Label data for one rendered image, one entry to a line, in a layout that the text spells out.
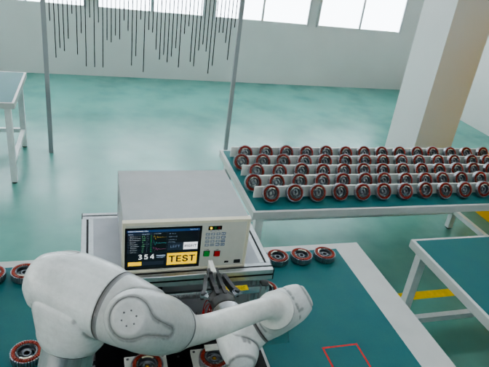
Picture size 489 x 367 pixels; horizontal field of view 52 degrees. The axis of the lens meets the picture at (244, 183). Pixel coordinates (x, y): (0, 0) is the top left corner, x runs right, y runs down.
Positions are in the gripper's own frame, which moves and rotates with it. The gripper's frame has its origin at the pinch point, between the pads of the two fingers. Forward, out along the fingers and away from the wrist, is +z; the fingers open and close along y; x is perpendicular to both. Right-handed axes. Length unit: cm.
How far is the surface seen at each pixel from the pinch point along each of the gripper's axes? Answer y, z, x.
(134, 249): -24.9, 9.2, 3.2
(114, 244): -30.5, 27.4, -6.9
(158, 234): -16.9, 9.2, 8.6
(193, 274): -4.6, 6.7, -6.8
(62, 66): -81, 636, -108
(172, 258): -11.7, 9.2, -1.5
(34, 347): -59, 14, -41
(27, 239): -85, 201, -119
